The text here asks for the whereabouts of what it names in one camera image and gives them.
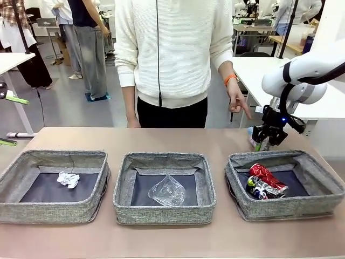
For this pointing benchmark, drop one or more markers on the crushed red cola can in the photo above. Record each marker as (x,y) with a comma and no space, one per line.
(265,175)

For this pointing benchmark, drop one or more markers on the brown cardboard box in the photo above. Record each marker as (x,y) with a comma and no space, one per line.
(66,54)

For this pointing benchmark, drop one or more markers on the person's left hand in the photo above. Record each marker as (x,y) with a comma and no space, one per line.
(235,94)

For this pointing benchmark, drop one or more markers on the person in white sweater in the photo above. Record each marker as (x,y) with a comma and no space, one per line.
(175,54)

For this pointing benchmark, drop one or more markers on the bystander in light blue shirt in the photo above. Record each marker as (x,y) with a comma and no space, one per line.
(285,16)

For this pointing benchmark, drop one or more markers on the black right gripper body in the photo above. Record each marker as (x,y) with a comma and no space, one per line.
(273,120)

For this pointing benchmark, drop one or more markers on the person's right forearm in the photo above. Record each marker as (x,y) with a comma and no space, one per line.
(128,102)

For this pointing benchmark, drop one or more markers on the blue floor mat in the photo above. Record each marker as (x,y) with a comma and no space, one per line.
(107,95)

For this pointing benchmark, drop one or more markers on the thin black pole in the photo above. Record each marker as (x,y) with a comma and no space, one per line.
(289,27)
(24,40)

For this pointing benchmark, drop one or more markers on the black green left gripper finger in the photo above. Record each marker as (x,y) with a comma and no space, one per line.
(8,142)
(14,97)

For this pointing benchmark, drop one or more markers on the grey fabric basket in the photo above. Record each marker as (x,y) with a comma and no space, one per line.
(283,207)
(16,210)
(161,213)

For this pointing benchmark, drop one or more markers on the orange wristwatch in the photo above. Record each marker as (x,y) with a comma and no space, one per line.
(230,79)

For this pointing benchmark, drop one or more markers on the black trousers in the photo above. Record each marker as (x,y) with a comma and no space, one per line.
(172,116)

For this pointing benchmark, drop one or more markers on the crushed blue Pepsi can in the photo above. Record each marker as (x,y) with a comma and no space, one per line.
(260,189)

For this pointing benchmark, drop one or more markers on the grey shoebox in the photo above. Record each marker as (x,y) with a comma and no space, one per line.
(47,23)

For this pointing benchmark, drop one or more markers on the dark purple bottle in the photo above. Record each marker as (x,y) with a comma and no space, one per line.
(308,41)

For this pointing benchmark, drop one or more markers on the person's left forearm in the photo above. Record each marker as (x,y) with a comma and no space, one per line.
(226,68)

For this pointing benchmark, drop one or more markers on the white paper ball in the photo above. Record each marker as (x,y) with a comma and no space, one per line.
(68,179)

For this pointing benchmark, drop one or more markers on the person's right hand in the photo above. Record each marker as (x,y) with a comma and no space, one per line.
(133,123)

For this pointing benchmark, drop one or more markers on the bystander in white coat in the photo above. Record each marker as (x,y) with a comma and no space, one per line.
(37,70)

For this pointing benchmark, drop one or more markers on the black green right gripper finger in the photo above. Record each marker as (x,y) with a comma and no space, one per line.
(277,137)
(259,137)

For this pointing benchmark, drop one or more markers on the crushed clear plastic container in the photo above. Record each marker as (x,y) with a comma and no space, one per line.
(168,191)

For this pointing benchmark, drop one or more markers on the clear plastic water bottle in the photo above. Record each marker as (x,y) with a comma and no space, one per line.
(251,133)

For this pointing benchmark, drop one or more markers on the bystander in grey wide trousers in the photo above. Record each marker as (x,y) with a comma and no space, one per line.
(91,59)

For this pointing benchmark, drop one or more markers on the wooden workbench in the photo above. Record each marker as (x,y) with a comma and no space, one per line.
(292,44)

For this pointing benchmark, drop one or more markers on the white height-adjustable desk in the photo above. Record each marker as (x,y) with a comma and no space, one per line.
(13,60)

